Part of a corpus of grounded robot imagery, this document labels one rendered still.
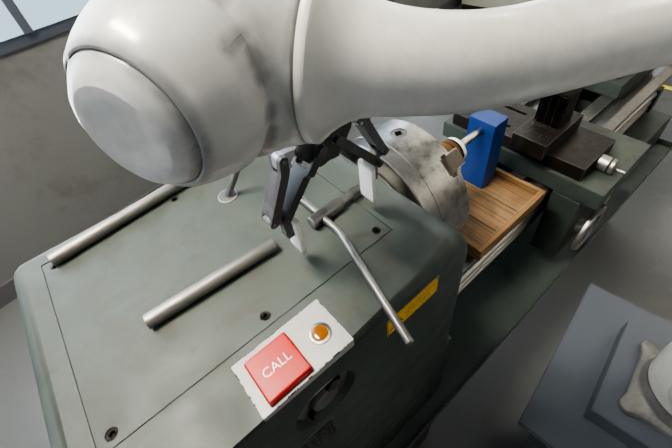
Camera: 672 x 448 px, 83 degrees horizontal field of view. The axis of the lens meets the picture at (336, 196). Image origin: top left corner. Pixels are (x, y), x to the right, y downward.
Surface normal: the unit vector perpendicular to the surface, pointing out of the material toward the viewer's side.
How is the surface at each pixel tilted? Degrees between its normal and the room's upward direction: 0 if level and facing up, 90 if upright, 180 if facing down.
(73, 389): 0
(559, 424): 0
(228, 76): 70
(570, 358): 0
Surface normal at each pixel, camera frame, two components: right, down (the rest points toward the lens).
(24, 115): 0.74, 0.42
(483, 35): 0.11, -0.16
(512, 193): -0.11, -0.70
